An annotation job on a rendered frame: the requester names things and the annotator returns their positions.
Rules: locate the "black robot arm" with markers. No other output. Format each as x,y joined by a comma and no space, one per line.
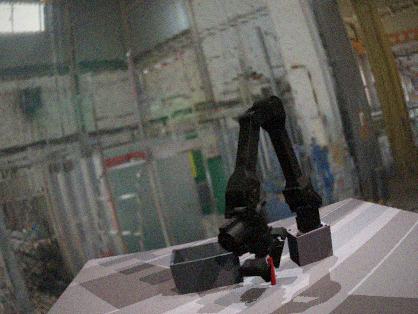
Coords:
243,188

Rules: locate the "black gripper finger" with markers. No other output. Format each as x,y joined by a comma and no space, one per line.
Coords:
266,275
276,253

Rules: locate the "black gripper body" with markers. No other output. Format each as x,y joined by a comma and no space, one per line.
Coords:
261,245

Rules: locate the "red peg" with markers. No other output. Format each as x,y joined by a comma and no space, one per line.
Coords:
272,275

